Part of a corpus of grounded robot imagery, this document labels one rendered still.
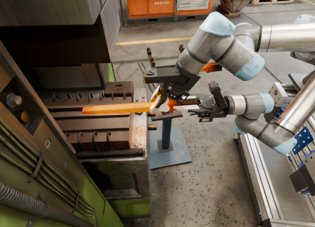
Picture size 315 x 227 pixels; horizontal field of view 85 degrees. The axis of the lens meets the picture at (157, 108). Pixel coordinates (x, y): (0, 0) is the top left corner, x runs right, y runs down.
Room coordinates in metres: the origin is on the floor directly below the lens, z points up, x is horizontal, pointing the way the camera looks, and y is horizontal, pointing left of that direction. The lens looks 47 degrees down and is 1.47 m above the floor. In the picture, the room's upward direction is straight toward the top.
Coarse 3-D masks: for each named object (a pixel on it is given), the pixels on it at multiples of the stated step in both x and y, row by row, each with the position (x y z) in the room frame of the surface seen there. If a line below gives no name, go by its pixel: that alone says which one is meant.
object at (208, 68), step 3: (207, 63) 0.81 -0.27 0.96; (210, 63) 0.80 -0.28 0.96; (213, 63) 0.80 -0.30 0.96; (216, 63) 0.80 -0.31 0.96; (204, 66) 0.79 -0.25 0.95; (207, 66) 0.78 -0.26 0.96; (210, 66) 0.79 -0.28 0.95; (213, 66) 0.79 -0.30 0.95; (216, 66) 0.80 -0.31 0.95; (219, 66) 0.80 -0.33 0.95; (204, 69) 0.77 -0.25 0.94; (207, 69) 0.77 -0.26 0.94; (210, 69) 0.79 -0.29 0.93; (213, 69) 0.79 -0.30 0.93; (216, 69) 0.80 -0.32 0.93; (219, 69) 0.80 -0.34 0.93; (207, 72) 0.77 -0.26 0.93
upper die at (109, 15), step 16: (112, 0) 0.45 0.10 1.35; (112, 16) 0.42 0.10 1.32; (0, 32) 0.30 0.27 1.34; (16, 32) 0.31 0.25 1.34; (32, 32) 0.31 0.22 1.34; (48, 32) 0.31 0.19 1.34; (64, 32) 0.31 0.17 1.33; (80, 32) 0.31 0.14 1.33; (96, 32) 0.31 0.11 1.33; (112, 32) 0.39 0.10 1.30; (16, 48) 0.30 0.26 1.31; (32, 48) 0.31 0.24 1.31; (48, 48) 0.31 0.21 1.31; (64, 48) 0.31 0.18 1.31; (80, 48) 0.31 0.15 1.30; (96, 48) 0.31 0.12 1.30; (112, 48) 0.35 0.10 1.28; (32, 64) 0.31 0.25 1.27; (48, 64) 0.31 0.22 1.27
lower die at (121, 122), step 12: (48, 108) 0.44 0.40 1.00; (60, 120) 0.39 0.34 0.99; (72, 120) 0.39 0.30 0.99; (84, 120) 0.39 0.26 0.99; (96, 120) 0.39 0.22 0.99; (108, 120) 0.39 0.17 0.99; (120, 120) 0.39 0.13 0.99; (132, 120) 0.45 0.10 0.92; (72, 132) 0.35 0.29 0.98; (84, 132) 0.35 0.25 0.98; (120, 132) 0.35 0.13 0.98; (72, 144) 0.30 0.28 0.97; (84, 144) 0.31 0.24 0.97; (120, 144) 0.31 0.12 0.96
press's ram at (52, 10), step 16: (0, 0) 0.26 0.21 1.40; (16, 0) 0.26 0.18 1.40; (32, 0) 0.26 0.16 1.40; (48, 0) 0.26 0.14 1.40; (64, 0) 0.26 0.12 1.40; (80, 0) 0.26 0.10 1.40; (96, 0) 0.31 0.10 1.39; (0, 16) 0.26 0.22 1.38; (16, 16) 0.26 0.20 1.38; (32, 16) 0.26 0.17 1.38; (48, 16) 0.26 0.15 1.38; (64, 16) 0.26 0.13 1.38; (80, 16) 0.26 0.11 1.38; (96, 16) 0.29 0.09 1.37
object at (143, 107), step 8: (120, 104) 0.45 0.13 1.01; (128, 104) 0.45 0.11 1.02; (136, 104) 0.44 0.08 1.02; (144, 104) 0.44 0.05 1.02; (152, 104) 0.44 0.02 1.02; (168, 104) 0.44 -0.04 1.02; (176, 104) 0.43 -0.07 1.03; (184, 104) 0.43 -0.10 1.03; (192, 104) 0.43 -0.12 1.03; (88, 112) 0.42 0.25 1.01; (96, 112) 0.42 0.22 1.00; (104, 112) 0.42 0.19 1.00; (112, 112) 0.42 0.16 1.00; (120, 112) 0.42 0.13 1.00; (128, 112) 0.42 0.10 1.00; (136, 112) 0.42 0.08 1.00
